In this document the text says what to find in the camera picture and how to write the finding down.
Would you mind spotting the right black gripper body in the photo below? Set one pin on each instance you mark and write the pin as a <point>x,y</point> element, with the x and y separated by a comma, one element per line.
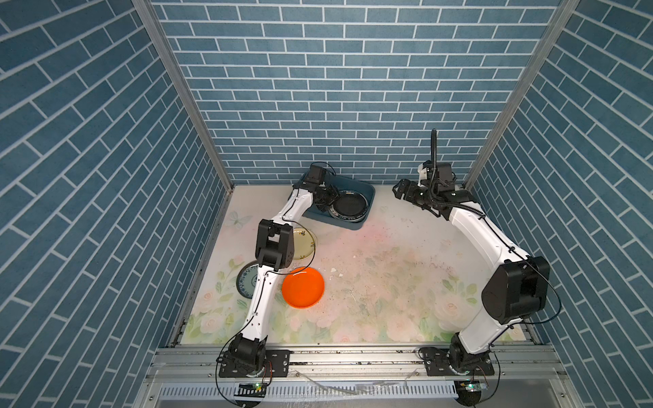
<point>421,197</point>

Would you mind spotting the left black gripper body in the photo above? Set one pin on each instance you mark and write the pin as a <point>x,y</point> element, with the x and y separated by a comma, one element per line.
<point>326,196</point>

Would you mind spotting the black plate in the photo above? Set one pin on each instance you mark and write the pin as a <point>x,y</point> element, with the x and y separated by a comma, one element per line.
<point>350,203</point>

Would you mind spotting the orange plate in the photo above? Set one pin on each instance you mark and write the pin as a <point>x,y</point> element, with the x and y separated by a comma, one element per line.
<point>303,288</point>

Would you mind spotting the green rimmed white plate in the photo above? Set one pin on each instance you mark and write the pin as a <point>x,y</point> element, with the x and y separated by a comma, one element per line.
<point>352,219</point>

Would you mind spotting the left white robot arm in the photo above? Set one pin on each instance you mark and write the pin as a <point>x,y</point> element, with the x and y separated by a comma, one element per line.
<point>274,253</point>

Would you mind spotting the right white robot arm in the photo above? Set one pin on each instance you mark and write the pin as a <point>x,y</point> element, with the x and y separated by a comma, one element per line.
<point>519,283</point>

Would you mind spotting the teal plastic bin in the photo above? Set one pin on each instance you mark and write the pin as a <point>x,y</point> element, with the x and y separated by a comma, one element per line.
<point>342,184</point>

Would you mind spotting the yellow floral plate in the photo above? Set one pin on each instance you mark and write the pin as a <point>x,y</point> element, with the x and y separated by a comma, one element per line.
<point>304,244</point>

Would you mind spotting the teal patterned plate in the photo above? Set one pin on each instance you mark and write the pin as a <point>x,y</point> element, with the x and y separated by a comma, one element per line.
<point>246,280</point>

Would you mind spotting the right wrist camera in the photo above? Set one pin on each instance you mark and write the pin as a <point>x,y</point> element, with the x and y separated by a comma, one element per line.
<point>425,171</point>

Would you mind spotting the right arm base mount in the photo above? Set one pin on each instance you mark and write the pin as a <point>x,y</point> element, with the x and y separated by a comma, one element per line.
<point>454,362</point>

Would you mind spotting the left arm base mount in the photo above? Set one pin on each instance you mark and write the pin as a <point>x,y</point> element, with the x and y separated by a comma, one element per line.
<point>274,363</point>

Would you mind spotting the aluminium front rail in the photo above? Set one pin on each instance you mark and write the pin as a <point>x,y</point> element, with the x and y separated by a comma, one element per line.
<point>385,375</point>

